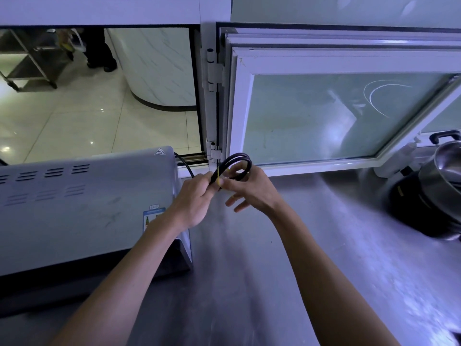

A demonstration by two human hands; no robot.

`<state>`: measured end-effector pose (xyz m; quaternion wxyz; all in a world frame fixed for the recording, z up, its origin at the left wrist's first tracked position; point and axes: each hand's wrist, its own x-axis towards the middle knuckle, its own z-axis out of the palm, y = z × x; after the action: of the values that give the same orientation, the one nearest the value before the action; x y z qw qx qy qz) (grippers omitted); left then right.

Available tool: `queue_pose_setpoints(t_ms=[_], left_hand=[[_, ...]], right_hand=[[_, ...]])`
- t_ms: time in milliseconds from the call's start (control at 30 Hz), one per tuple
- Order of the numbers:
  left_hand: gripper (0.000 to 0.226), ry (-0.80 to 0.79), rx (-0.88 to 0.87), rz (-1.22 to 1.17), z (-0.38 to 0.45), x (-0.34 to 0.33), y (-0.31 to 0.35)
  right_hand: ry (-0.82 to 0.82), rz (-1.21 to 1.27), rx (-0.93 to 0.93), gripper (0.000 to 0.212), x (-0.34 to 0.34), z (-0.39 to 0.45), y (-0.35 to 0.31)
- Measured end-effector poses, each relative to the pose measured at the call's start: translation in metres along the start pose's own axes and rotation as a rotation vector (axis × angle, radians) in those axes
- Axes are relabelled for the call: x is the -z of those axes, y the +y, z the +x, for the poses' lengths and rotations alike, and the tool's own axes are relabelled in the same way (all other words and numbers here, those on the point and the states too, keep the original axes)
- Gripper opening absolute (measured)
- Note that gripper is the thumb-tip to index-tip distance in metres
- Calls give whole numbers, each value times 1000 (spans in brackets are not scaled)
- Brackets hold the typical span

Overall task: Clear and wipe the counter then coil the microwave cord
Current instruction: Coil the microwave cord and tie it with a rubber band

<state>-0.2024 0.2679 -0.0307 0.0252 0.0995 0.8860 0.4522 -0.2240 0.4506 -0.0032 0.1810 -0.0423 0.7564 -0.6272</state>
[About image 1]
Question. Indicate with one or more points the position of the person's left hand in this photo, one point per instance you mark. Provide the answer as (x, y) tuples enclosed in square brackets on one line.
[(189, 203)]

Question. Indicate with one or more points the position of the person's right hand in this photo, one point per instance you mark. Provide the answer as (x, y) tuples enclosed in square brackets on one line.
[(257, 190)]

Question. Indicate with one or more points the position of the person's left fingers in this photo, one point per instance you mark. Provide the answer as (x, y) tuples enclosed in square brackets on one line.
[(212, 181)]

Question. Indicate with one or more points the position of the person's right fingers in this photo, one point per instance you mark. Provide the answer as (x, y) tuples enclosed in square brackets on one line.
[(236, 199)]

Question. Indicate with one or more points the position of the yellow twist tie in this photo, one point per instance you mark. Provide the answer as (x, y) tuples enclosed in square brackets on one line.
[(218, 174)]

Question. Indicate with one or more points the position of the person's right forearm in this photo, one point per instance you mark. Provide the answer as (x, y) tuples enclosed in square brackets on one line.
[(324, 281)]

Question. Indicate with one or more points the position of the person's left forearm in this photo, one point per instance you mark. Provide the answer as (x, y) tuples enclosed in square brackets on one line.
[(119, 281)]

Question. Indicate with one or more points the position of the white window hinge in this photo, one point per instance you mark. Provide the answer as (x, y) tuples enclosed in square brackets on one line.
[(215, 151), (214, 70)]

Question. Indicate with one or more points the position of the white framed glass window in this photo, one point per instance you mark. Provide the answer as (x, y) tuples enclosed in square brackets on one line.
[(324, 122)]

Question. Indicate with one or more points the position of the white marble counter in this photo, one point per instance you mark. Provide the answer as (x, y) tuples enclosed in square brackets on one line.
[(158, 64)]

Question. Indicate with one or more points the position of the silver countertop oven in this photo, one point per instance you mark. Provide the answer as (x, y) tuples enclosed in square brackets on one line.
[(79, 212)]

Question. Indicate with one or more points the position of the black cooker base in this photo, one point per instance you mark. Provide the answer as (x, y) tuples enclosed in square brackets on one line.
[(410, 201)]

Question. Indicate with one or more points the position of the stainless steel pot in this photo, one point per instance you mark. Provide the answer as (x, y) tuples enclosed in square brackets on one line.
[(444, 176)]

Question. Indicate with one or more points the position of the metal shelf trolley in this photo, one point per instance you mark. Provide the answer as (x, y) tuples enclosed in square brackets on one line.
[(32, 61)]

